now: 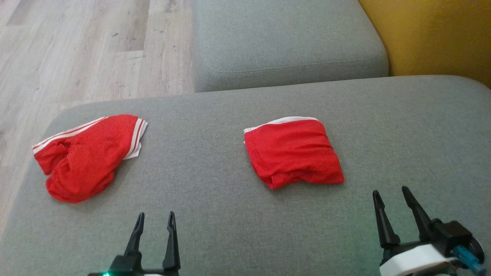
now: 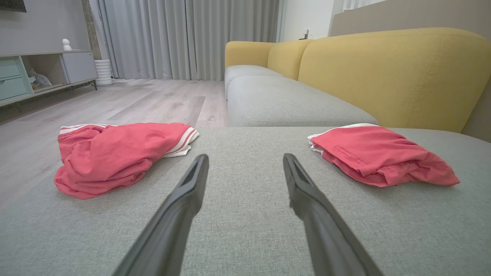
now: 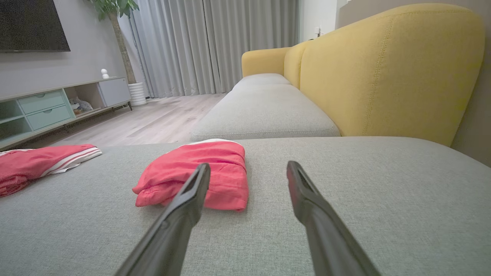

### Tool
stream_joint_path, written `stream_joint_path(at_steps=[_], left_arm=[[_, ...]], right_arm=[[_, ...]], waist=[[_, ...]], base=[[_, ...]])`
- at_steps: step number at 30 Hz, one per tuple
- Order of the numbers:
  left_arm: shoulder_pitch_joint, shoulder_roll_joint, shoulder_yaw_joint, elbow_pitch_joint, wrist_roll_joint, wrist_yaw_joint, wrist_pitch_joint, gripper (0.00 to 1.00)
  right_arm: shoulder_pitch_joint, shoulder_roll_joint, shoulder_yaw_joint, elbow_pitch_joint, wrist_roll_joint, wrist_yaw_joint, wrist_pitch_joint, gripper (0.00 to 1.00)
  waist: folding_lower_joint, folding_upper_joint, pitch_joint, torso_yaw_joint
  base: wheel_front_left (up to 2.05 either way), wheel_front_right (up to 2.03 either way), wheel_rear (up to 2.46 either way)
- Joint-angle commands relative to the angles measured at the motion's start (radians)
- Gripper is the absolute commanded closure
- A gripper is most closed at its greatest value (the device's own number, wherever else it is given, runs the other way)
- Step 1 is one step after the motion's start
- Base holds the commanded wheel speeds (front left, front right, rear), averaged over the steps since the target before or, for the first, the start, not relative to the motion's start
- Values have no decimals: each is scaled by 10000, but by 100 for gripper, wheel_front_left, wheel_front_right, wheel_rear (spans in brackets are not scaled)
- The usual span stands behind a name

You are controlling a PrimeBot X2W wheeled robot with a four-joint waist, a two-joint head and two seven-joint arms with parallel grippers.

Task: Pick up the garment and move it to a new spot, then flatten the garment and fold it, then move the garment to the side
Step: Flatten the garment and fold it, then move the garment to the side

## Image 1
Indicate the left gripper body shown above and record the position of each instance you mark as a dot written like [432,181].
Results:
[126,266]

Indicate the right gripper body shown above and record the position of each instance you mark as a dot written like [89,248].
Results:
[418,260]

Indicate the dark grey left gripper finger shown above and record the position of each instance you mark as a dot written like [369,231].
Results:
[172,249]
[136,237]

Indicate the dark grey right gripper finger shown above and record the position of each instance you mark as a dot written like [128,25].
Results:
[420,218]
[386,230]

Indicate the red white basketball jersey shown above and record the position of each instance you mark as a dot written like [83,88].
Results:
[295,153]

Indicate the large grey sofa seat cushion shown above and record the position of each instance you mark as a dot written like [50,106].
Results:
[230,230]

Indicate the red shorts with white stripes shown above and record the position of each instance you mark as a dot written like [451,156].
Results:
[88,161]

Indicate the yellow fabric sofa backrest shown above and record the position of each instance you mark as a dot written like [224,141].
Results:
[441,34]

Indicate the small grey sofa seat cushion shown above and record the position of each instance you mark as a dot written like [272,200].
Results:
[287,38]

